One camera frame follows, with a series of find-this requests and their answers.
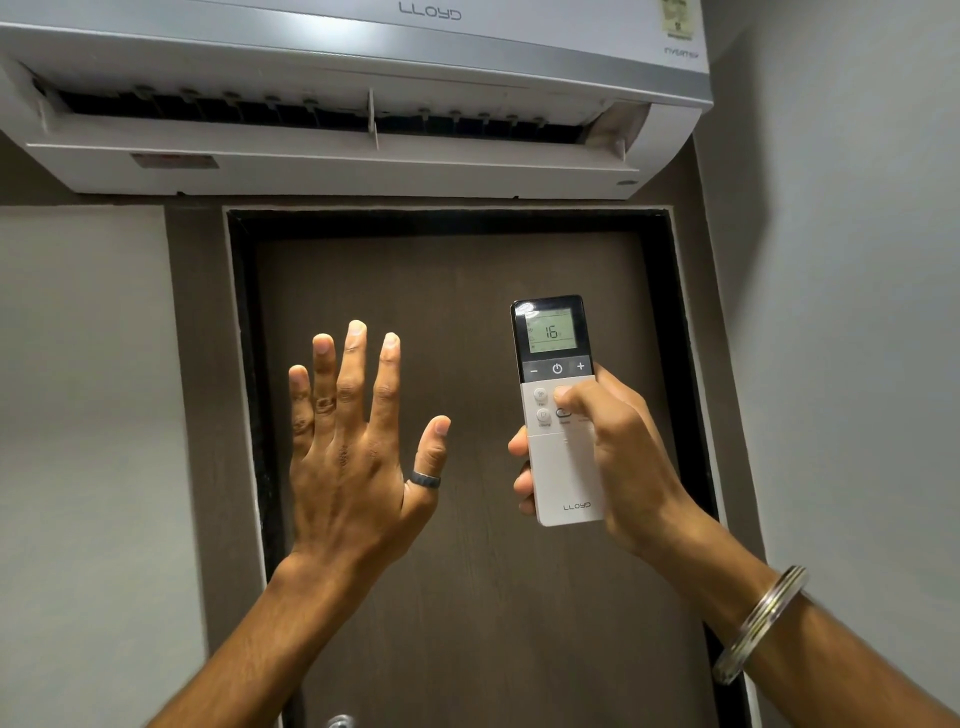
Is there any person's left hand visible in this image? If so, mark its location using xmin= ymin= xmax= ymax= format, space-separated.
xmin=287 ymin=320 xmax=453 ymax=579

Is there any person's right hand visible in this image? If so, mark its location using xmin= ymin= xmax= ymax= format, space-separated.
xmin=507 ymin=363 xmax=714 ymax=560

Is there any white AC remote control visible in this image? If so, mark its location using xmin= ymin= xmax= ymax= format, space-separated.
xmin=510 ymin=294 xmax=606 ymax=528

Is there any person's right forearm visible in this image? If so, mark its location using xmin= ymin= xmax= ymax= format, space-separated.
xmin=652 ymin=506 xmax=960 ymax=728

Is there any dark brown door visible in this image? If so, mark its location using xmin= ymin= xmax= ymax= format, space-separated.
xmin=223 ymin=206 xmax=755 ymax=728

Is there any silver bracelet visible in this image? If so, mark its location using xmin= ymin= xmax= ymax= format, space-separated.
xmin=710 ymin=564 xmax=810 ymax=688

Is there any white wall air conditioner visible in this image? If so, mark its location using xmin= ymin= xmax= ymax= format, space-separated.
xmin=0 ymin=0 xmax=714 ymax=200

